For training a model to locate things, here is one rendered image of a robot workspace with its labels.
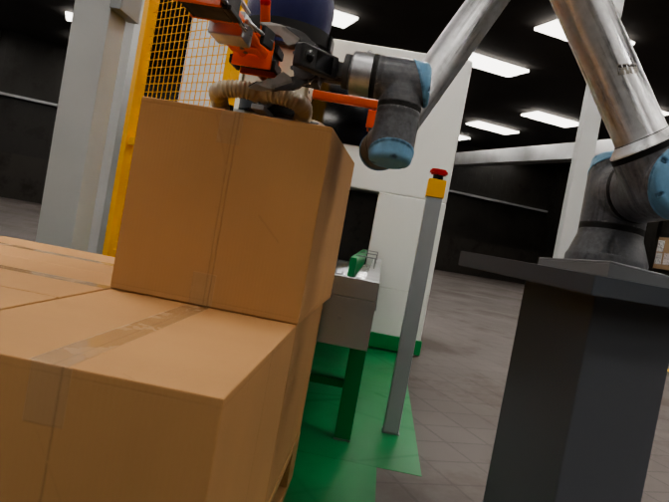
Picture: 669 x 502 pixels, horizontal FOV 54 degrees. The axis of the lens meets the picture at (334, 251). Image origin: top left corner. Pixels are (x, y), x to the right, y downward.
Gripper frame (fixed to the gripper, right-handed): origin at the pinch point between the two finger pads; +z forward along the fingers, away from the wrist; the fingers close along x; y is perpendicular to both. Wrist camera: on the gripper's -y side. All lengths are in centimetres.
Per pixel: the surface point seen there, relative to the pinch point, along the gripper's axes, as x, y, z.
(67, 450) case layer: -62, -64, -3
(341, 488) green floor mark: -107, 55, -34
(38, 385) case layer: -56, -64, 1
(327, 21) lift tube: 16.3, 23.9, -10.0
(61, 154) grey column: -23, 128, 107
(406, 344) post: -72, 118, -48
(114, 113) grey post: 22, 341, 186
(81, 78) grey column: 10, 128, 104
